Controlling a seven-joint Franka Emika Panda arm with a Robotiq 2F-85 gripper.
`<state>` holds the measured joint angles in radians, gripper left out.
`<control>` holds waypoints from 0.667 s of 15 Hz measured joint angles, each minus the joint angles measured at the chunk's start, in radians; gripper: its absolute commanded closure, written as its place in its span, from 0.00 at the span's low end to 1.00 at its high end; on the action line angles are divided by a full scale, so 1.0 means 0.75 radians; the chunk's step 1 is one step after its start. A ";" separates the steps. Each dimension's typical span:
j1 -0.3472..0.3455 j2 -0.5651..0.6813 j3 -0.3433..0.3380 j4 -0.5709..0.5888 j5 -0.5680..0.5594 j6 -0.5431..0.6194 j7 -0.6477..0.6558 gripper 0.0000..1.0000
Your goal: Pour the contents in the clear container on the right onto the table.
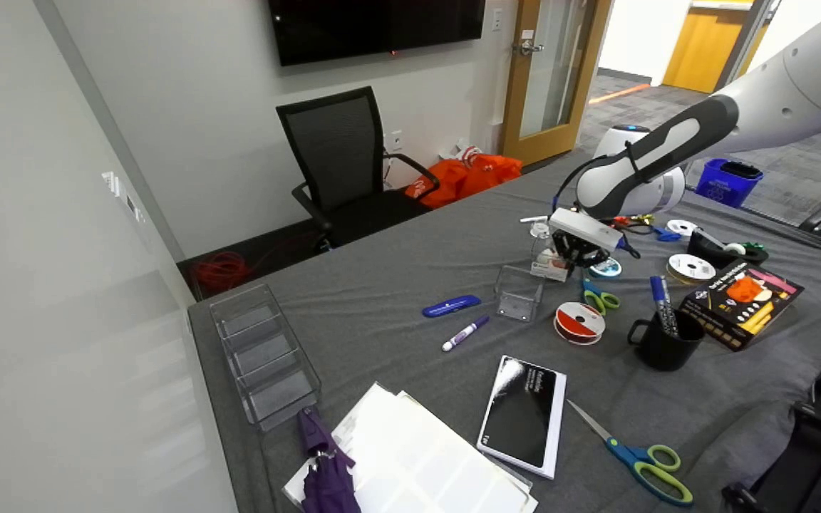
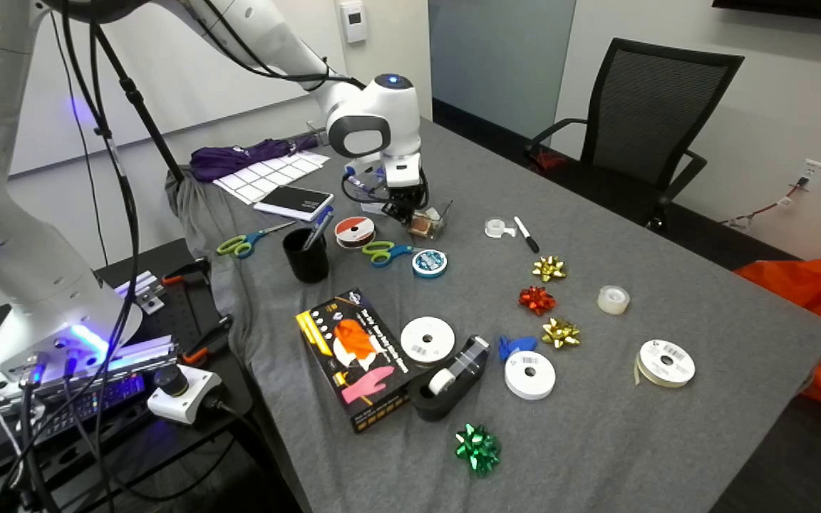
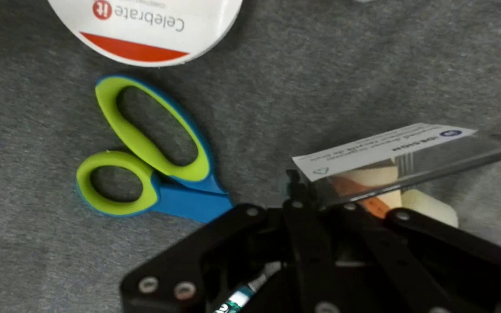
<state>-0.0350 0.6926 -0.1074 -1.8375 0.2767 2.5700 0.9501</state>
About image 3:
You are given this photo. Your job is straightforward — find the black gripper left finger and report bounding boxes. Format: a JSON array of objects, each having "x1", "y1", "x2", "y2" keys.
[{"x1": 119, "y1": 166, "x2": 334, "y2": 313}]

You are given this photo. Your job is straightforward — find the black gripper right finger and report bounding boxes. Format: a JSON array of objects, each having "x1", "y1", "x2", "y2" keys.
[{"x1": 331, "y1": 201, "x2": 501, "y2": 313}]

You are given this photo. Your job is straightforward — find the blue and green scissors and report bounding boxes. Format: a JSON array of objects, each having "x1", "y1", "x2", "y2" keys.
[{"x1": 75, "y1": 72, "x2": 237, "y2": 225}]

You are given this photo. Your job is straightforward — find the grey tablecloth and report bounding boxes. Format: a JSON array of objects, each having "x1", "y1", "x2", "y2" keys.
[{"x1": 0, "y1": 0, "x2": 501, "y2": 313}]

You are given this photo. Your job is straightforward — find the red and white ribbon spool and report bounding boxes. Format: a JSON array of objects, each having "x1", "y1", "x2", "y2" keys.
[{"x1": 46, "y1": 0, "x2": 246, "y2": 69}]

